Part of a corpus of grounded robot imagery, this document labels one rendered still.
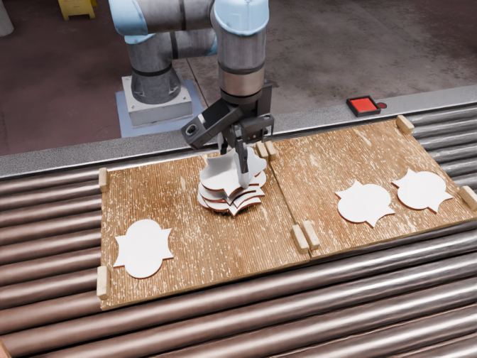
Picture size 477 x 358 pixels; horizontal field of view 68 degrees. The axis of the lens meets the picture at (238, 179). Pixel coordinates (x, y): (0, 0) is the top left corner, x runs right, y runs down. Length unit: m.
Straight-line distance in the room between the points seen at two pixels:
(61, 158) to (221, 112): 0.55
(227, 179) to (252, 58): 0.27
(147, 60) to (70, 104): 1.94
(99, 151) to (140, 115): 0.18
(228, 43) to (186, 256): 0.42
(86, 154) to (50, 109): 1.94
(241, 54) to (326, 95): 2.32
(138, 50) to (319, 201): 0.62
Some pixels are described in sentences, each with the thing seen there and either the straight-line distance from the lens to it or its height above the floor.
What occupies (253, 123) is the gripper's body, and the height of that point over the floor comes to 1.17.
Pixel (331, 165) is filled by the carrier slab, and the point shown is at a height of 0.94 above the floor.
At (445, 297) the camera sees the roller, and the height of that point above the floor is 0.92.
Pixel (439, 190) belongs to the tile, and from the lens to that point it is 0.94.
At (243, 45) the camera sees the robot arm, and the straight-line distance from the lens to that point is 0.54.
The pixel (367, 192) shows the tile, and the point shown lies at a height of 0.95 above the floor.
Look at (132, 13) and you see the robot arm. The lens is 0.60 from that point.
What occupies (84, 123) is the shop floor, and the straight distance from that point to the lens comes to 2.72.
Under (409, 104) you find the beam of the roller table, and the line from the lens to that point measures 1.23.
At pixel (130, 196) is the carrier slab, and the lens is 0.86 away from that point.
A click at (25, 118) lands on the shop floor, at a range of 2.96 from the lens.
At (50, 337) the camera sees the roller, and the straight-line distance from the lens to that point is 0.76.
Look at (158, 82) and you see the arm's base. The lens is 1.08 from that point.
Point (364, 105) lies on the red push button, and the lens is 1.15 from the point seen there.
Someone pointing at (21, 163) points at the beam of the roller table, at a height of 0.92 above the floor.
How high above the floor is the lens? 1.57
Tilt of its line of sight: 48 degrees down
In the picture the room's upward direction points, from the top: straight up
